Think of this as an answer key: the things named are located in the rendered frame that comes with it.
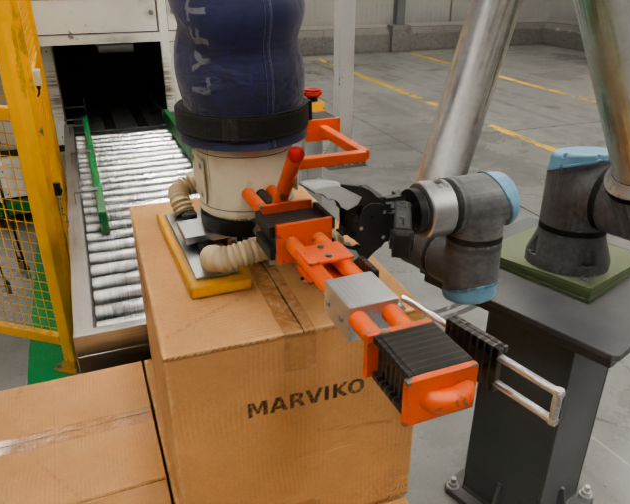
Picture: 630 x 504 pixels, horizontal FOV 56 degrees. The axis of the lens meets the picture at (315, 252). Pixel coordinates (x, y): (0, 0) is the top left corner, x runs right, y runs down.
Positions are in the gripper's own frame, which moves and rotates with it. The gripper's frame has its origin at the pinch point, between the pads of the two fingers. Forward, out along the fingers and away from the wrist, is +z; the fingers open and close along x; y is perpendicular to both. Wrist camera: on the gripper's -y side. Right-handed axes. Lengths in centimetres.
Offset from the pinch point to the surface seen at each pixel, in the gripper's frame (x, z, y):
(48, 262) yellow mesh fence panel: -61, 43, 139
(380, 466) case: -44.5, -12.7, -4.4
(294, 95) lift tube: 15.6, -6.3, 18.9
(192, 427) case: -26.1, 18.3, -3.1
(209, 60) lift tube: 21.5, 6.7, 20.3
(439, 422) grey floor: -108, -73, 59
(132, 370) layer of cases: -53, 24, 53
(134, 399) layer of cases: -53, 25, 41
